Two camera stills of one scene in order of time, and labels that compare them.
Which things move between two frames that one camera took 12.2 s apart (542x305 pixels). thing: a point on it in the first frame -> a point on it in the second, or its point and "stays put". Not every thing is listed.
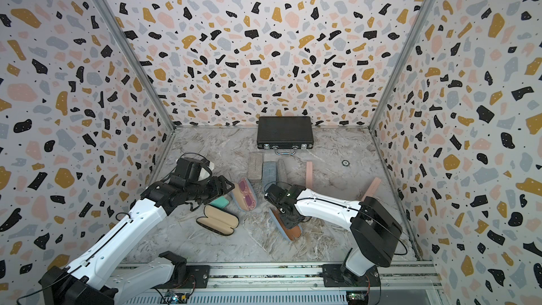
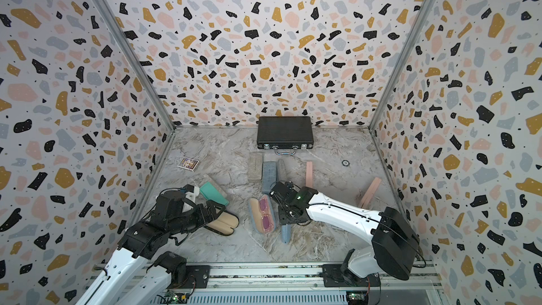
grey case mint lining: [269, 174] stays put
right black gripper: [286, 224] stays put
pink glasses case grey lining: [309, 175] stays put
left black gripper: [217, 190] -> [205, 217]
